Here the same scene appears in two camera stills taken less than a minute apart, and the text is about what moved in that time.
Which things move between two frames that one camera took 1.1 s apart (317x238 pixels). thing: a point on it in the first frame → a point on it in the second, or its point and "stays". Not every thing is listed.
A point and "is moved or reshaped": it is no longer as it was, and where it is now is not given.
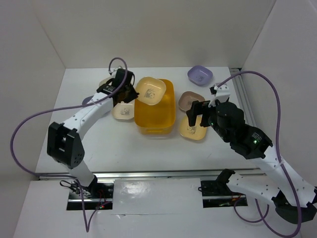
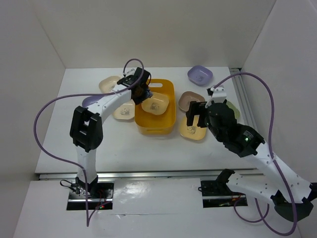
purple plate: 200,75 stays
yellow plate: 196,132 stays
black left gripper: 133,94 → 147,93
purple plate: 85,100 stays
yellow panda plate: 151,90 is moved or reshaped
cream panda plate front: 124,110 stays
